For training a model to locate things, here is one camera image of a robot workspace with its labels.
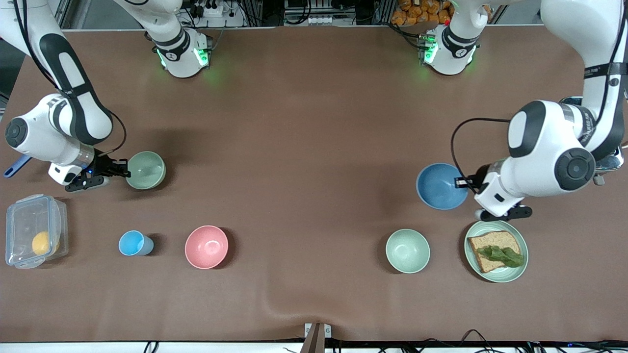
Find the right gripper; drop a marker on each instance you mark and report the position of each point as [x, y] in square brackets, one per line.
[103, 165]

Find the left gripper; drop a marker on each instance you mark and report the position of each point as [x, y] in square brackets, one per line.
[478, 177]

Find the sage green bowl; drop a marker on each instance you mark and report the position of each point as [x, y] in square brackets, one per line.
[147, 171]

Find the blue bowl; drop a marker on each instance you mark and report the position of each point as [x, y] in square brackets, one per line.
[441, 189]

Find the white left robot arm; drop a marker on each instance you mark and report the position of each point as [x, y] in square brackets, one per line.
[544, 147]

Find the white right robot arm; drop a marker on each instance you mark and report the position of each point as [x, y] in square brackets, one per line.
[73, 113]

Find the pale mint green bowl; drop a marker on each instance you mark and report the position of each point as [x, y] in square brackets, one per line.
[407, 251]

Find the pink bowl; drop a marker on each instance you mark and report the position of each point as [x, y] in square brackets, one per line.
[206, 247]

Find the brown bread slice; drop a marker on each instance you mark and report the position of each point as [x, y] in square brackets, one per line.
[493, 240]

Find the light blue cup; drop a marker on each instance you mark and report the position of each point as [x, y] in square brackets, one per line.
[131, 243]

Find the green lettuce leaf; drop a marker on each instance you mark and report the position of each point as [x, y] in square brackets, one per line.
[503, 256]

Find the pale green plate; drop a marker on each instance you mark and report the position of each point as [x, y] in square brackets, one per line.
[495, 275]

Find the yellow lemon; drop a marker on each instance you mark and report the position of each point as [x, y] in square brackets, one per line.
[41, 243]

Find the clear plastic lidded container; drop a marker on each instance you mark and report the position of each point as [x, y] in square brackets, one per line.
[22, 220]

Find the beige chrome toaster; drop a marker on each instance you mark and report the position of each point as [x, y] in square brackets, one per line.
[611, 164]

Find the orange snack bag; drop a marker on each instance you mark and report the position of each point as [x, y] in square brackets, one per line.
[417, 12]

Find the white power strip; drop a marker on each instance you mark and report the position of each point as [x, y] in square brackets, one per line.
[323, 20]

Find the metal table edge bracket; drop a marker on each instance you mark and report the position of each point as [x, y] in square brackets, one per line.
[316, 336]

